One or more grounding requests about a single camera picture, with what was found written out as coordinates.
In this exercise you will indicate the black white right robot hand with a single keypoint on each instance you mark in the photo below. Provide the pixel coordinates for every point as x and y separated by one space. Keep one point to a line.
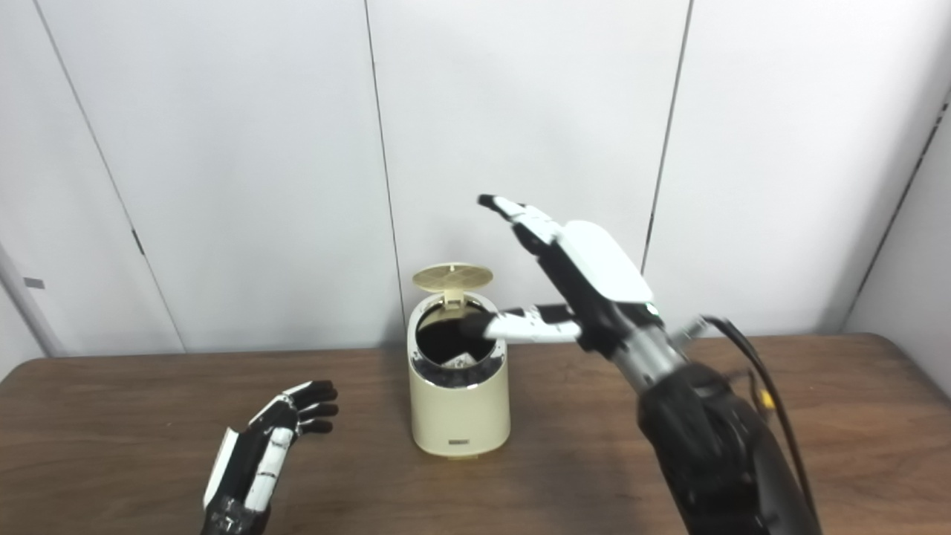
594 267

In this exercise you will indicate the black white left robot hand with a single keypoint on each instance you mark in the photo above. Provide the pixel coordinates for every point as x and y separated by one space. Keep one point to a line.
241 468

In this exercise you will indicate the cream round bin lid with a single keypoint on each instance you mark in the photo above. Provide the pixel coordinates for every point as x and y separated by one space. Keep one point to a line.
452 276

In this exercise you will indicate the white green milk carton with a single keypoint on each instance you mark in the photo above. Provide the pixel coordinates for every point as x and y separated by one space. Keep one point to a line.
461 361

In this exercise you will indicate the cream-colored round bin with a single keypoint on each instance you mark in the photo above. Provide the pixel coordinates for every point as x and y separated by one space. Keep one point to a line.
457 416

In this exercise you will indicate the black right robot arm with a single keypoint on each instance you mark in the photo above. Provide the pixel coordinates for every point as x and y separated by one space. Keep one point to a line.
713 446

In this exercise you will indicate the small gray wall tag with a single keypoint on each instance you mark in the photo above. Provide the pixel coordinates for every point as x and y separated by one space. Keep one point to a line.
33 283

